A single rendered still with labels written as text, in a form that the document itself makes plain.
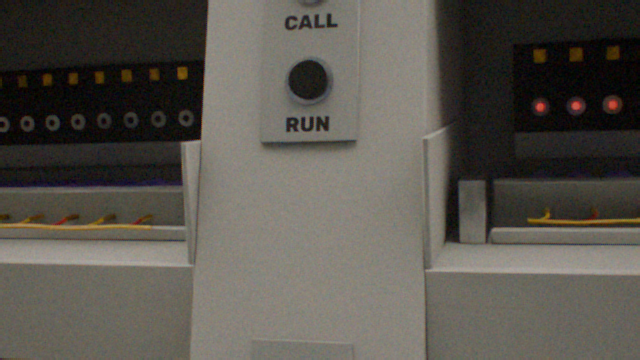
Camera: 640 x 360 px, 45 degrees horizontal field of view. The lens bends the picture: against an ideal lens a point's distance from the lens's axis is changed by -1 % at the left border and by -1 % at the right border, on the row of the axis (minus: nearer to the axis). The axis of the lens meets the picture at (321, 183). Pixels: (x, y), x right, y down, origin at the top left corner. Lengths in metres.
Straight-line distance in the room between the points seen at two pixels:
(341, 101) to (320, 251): 0.06
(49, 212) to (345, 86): 0.18
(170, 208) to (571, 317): 0.19
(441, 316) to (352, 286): 0.04
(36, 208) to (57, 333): 0.09
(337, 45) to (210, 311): 0.12
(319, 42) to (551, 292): 0.13
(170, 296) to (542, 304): 0.15
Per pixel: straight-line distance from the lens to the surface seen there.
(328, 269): 0.31
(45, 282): 0.36
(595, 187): 0.37
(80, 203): 0.41
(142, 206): 0.39
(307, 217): 0.31
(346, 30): 0.32
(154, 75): 0.54
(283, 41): 0.33
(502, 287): 0.30
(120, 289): 0.34
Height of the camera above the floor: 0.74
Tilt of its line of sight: 8 degrees up
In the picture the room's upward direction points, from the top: 2 degrees clockwise
